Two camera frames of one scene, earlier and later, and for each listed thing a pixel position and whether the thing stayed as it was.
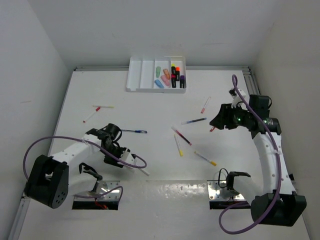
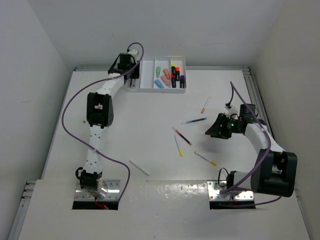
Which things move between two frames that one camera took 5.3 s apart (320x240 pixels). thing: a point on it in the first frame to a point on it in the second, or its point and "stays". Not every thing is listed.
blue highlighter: (159, 83) stays
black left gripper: (108, 160) to (136, 74)
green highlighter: (158, 71) stays
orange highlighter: (166, 72) stays
